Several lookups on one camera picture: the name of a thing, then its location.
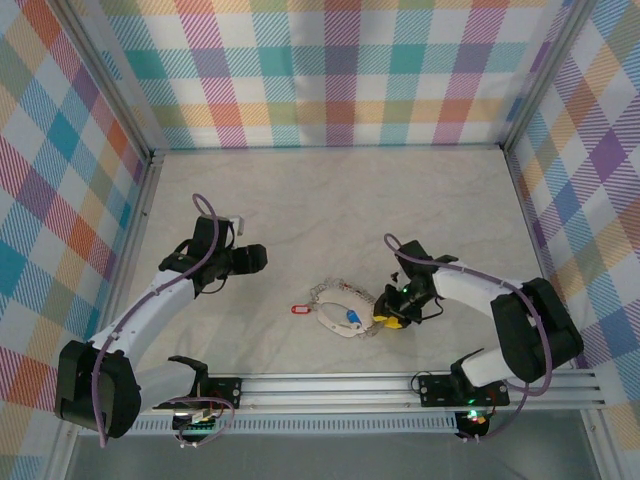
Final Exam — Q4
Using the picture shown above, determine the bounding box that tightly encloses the silver chain keyring bundle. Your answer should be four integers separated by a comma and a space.
308, 279, 385, 341

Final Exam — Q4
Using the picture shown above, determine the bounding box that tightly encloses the aluminium frame post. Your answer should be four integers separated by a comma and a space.
499, 0, 594, 151
58, 0, 157, 157

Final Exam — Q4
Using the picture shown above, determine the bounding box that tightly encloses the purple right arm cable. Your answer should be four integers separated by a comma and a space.
382, 232, 557, 444

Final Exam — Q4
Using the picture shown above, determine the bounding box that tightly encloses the perforated metal cable tray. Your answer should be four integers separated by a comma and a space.
132, 417, 464, 436

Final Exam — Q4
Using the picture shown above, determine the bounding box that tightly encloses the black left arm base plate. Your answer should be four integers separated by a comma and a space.
151, 378, 245, 410

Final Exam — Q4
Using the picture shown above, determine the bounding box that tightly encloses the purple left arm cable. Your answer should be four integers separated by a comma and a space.
91, 193, 236, 450

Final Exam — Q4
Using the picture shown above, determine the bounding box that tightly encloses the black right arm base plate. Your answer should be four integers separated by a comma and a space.
418, 373, 511, 407

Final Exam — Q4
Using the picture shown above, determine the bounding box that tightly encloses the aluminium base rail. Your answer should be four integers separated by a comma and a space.
139, 373, 606, 417

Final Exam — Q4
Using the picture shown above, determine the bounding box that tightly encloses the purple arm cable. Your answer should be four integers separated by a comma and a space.
382, 232, 557, 444
91, 193, 236, 450

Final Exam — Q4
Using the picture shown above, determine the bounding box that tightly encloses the grey metal base panel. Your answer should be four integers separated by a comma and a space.
64, 432, 601, 480

